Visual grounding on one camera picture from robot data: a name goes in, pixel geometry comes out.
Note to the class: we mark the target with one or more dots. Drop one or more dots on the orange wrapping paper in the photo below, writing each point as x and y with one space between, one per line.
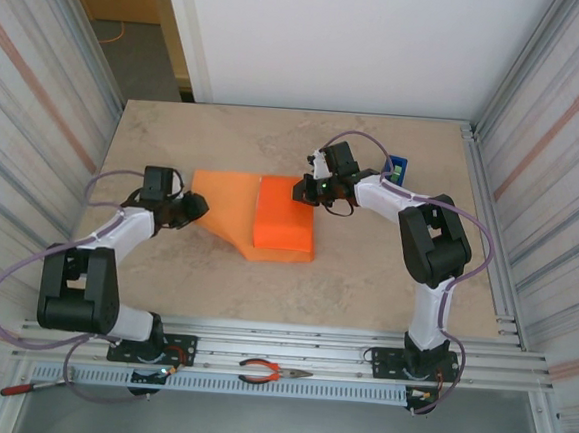
230 202

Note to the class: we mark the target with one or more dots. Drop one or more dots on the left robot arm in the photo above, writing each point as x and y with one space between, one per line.
118 228

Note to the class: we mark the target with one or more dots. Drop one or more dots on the green tape roll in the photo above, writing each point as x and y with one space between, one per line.
396 175

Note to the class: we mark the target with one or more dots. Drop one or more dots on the blue tape dispenser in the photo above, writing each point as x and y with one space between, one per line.
399 164

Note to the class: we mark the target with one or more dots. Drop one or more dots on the yellow power connector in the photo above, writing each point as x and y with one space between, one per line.
171 370
427 396

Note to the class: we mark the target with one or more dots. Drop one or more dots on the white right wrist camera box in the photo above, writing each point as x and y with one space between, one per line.
318 163

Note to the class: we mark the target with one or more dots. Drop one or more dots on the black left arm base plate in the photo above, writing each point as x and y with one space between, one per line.
184 343

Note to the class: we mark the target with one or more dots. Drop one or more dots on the aluminium side rail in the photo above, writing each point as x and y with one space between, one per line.
480 156

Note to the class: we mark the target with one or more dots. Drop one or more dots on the aluminium mounting rail frame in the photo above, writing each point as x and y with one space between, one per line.
284 341

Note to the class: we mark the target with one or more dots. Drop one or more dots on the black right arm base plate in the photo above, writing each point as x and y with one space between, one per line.
383 359

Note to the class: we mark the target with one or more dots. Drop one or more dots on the white door frame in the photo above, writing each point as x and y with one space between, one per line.
185 17

